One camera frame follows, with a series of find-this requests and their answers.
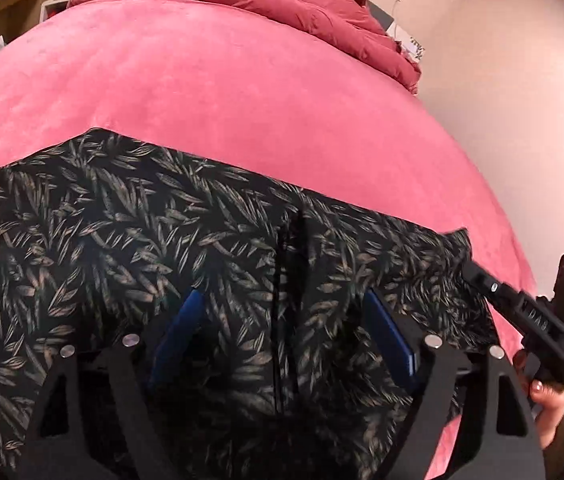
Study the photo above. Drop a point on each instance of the white leaf-print nightstand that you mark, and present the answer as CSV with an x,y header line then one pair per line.
x,y
410,49

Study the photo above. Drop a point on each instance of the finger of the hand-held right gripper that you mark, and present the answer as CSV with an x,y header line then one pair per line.
x,y
499,292

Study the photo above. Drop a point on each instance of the person's right hand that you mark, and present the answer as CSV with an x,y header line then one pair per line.
x,y
551,410

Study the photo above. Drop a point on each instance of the red duvet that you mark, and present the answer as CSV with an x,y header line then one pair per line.
x,y
262,0

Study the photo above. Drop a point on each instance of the pink plush bed blanket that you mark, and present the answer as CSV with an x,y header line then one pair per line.
x,y
212,85

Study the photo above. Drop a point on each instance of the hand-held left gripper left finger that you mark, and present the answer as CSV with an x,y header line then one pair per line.
x,y
177,340

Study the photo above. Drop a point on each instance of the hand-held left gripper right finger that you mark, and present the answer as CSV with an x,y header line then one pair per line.
x,y
391,340

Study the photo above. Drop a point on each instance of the black leaf-print pants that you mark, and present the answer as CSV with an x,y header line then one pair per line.
x,y
112,235

